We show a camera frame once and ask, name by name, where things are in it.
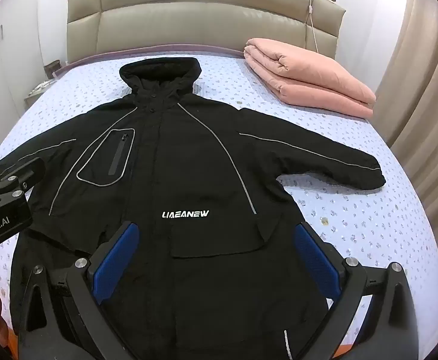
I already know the white hanging cable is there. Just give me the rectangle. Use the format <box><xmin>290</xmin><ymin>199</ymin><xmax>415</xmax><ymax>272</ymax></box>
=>
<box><xmin>304</xmin><ymin>0</ymin><xmax>322</xmax><ymax>55</ymax></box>

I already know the beige nightstand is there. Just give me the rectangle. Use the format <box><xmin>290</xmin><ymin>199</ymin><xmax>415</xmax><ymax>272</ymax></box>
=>
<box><xmin>24</xmin><ymin>79</ymin><xmax>60</xmax><ymax>112</ymax></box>

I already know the bed with floral sheet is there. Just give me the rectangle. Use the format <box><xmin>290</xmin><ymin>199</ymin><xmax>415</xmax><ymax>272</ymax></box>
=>
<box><xmin>0</xmin><ymin>52</ymin><xmax>438</xmax><ymax>360</ymax></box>

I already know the beige padded headboard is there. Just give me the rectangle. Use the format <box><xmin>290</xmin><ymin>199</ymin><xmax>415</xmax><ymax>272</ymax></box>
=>
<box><xmin>67</xmin><ymin>0</ymin><xmax>346</xmax><ymax>65</ymax></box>

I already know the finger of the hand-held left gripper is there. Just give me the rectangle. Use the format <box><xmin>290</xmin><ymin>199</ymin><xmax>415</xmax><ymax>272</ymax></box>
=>
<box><xmin>0</xmin><ymin>157</ymin><xmax>47</xmax><ymax>199</ymax></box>

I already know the folded pink quilt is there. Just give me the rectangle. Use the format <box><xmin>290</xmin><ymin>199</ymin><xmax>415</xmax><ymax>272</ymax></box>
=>
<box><xmin>243</xmin><ymin>38</ymin><xmax>377</xmax><ymax>120</ymax></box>

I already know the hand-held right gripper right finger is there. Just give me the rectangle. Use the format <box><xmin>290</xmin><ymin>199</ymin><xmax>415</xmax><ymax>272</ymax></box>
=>
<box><xmin>294</xmin><ymin>222</ymin><xmax>421</xmax><ymax>360</ymax></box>

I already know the dark box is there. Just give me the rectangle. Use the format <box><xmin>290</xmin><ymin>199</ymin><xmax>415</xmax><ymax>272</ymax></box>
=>
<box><xmin>43</xmin><ymin>61</ymin><xmax>61</xmax><ymax>80</ymax></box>

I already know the beige curtain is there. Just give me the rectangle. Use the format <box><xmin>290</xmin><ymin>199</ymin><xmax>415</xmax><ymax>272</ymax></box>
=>
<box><xmin>373</xmin><ymin>0</ymin><xmax>438</xmax><ymax>250</ymax></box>

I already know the white wardrobe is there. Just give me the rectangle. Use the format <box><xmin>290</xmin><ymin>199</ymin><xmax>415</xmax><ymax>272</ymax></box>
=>
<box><xmin>0</xmin><ymin>0</ymin><xmax>45</xmax><ymax>121</ymax></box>

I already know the black hooded jacket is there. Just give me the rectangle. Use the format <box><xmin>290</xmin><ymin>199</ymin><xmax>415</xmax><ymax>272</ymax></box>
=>
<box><xmin>0</xmin><ymin>57</ymin><xmax>386</xmax><ymax>360</ymax></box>

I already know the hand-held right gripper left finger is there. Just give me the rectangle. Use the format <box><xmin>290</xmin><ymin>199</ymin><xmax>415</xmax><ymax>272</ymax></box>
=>
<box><xmin>18</xmin><ymin>222</ymin><xmax>140</xmax><ymax>360</ymax></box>

